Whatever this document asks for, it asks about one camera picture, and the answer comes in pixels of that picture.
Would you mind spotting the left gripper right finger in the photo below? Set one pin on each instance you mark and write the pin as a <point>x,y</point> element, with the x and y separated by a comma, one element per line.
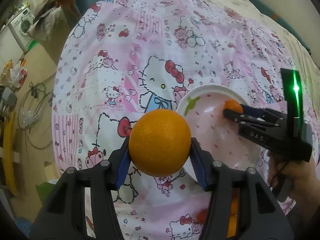
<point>259,213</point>

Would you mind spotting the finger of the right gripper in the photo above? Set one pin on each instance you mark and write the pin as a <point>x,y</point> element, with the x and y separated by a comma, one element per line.
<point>263,113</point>
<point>249,126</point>

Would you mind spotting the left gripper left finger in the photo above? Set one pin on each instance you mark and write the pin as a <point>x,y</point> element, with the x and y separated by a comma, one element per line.
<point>62,215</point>

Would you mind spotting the small orange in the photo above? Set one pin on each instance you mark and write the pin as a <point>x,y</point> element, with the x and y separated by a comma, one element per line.
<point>233,105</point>

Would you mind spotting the medium orange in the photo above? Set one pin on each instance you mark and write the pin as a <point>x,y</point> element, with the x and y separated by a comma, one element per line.
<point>232,225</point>

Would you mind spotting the large orange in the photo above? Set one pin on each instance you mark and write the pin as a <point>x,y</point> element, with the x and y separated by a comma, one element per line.
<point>159,143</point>

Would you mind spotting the red cherry tomato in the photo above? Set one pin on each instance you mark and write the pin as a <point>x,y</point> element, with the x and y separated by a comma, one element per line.
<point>201,216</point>

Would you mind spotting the right hand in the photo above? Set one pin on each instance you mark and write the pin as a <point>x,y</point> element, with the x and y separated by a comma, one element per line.
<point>305,189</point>

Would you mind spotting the pink white bowl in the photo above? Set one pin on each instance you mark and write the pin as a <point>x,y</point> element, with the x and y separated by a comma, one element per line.
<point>202,108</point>

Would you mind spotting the pink cartoon bedsheet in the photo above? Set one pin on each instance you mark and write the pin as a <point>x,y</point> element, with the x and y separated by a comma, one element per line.
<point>127,57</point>

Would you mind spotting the white washing machine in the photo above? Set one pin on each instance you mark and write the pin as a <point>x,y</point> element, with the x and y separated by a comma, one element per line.
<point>20,25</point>

